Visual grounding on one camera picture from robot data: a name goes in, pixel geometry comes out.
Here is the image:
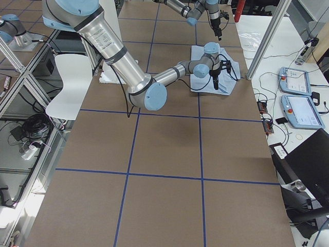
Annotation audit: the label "clear plastic bag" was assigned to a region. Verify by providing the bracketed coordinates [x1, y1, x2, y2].
[238, 31, 263, 52]

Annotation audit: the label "upper orange black electronics box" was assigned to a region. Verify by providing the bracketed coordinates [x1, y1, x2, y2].
[257, 100, 268, 114]

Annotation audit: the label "black braided right cable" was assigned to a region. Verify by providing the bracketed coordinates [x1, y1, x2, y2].
[113, 54, 240, 119]

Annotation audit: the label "aluminium frame post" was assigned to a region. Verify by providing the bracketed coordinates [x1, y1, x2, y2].
[246, 0, 291, 80]

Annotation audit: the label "blue teach pendant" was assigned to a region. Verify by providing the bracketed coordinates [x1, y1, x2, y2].
[279, 67, 312, 96]
[281, 95, 325, 130]

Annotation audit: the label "white power strip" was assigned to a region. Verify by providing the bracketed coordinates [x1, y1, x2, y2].
[21, 144, 38, 161]

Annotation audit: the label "small black card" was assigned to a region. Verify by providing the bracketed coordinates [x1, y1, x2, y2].
[275, 117, 288, 125]

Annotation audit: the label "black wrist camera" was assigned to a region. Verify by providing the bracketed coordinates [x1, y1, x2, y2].
[220, 10, 229, 20]
[220, 60, 231, 73]

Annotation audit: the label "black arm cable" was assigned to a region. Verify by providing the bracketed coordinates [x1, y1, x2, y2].
[205, 7, 230, 34]

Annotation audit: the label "coiled black cables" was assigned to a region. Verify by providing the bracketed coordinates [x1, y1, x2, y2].
[23, 113, 53, 142]

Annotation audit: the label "red cylinder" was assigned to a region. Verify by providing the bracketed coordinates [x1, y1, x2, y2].
[234, 0, 245, 23]

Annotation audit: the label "aluminium frame rack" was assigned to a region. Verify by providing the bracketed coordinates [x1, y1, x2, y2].
[1, 30, 66, 246]

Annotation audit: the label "black device on desk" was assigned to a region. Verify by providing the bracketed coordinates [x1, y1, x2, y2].
[311, 92, 320, 106]

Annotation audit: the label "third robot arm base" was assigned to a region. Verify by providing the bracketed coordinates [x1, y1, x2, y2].
[1, 14, 43, 52]

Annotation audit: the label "orange black electronics box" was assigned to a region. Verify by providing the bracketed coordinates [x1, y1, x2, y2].
[262, 119, 274, 136]
[257, 100, 268, 114]

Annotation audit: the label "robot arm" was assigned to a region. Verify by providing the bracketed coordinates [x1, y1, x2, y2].
[154, 0, 227, 41]
[42, 1, 222, 111]

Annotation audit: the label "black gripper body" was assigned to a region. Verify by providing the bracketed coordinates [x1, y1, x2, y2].
[209, 65, 221, 80]
[210, 17, 222, 33]

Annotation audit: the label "black laptop computer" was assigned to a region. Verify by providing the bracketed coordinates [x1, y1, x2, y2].
[269, 129, 328, 205]

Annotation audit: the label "upper blue teach pendant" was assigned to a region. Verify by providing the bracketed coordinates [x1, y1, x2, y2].
[279, 67, 312, 96]

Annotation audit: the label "lower orange black electronics box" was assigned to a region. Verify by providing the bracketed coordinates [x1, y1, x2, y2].
[262, 119, 274, 136]

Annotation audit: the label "lower blue teach pendant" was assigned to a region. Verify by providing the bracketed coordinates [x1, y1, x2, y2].
[281, 95, 325, 130]

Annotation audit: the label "white curved paper sheet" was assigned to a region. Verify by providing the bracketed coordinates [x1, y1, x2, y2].
[46, 54, 93, 120]

